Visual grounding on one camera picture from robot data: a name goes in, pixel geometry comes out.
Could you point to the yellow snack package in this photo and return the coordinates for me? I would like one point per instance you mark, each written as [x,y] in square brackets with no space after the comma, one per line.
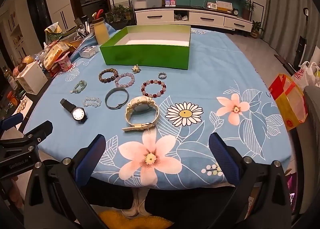
[54,53]

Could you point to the potted plant right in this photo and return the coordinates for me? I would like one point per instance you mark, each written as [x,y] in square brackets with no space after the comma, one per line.
[247,9]

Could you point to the black wrist watch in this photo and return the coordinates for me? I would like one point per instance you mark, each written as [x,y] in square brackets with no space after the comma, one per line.
[77,113]

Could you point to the blue floral tablecloth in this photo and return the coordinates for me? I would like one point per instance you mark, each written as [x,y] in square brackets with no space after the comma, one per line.
[220,92]

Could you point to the gold flower brooch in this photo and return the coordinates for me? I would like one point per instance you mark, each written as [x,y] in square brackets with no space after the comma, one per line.
[136,69]

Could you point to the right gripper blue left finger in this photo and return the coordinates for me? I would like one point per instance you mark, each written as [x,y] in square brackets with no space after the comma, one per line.
[53,198]

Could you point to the clear plastic storage bin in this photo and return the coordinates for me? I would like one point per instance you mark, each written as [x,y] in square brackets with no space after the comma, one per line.
[146,4]

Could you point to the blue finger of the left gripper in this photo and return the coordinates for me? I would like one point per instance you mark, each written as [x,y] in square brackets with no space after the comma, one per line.
[38,134]
[10,122]

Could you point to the red yellow shopping bag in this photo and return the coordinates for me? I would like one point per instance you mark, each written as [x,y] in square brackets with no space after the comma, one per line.
[290,101]

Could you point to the white plastic bag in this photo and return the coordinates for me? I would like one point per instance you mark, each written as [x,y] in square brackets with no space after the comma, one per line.
[307,75]

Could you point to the grey metal bangle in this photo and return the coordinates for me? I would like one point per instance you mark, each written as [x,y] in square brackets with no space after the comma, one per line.
[116,98]

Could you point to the yellow bottle with brown lid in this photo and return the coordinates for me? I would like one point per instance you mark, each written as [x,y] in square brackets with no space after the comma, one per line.
[100,28]

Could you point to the white cardboard box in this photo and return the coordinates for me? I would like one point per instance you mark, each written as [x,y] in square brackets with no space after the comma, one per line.
[32,79]

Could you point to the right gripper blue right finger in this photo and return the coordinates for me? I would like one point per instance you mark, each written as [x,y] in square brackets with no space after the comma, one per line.
[260,198]

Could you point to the pink yogurt cup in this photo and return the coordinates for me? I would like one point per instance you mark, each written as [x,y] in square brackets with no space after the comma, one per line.
[64,61]

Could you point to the green cardboard box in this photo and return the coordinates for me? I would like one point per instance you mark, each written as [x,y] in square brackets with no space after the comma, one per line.
[162,46]

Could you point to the potted plants on floor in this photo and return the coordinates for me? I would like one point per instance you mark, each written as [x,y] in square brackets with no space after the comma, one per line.
[120,16]

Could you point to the small black alarm clock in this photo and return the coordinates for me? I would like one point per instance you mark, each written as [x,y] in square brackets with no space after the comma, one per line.
[236,12]

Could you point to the white tv cabinet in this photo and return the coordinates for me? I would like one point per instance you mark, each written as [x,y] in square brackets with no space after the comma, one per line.
[195,17]

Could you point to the white wrist watch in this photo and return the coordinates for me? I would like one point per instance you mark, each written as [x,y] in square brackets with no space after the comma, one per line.
[141,113]

